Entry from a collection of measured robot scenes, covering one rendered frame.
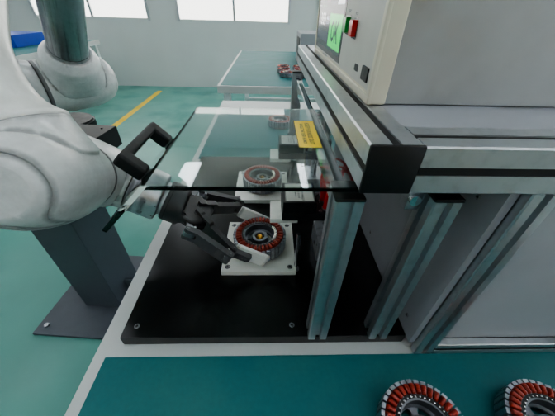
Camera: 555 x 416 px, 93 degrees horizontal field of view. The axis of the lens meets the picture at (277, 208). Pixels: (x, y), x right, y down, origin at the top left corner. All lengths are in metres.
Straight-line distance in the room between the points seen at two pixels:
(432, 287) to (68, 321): 1.52
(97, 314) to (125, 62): 4.75
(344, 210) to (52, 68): 0.96
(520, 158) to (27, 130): 0.45
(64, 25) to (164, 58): 4.54
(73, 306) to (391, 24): 1.64
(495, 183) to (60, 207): 0.41
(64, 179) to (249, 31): 4.91
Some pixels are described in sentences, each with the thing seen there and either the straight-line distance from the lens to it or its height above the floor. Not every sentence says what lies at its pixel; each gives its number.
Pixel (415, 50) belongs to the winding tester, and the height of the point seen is 1.17.
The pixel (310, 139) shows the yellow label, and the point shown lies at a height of 1.07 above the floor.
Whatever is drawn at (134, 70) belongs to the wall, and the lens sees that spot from 5.73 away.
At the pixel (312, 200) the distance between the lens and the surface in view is 0.48.
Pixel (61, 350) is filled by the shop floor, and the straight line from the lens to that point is 1.59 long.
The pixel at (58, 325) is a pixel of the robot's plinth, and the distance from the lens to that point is 1.65.
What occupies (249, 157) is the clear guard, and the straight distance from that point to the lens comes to 0.30.
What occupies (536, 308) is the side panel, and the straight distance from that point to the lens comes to 0.56.
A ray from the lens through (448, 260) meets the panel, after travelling 0.41.
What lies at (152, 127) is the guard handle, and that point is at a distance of 0.42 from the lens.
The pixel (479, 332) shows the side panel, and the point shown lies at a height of 0.79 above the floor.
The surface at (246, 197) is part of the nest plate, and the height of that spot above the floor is 0.78.
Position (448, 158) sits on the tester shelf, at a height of 1.11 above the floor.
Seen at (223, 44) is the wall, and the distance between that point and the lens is 5.22.
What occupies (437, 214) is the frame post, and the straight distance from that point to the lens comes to 0.32.
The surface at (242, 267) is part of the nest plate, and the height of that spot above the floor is 0.78.
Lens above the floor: 1.20
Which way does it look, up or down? 38 degrees down
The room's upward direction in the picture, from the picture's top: 2 degrees clockwise
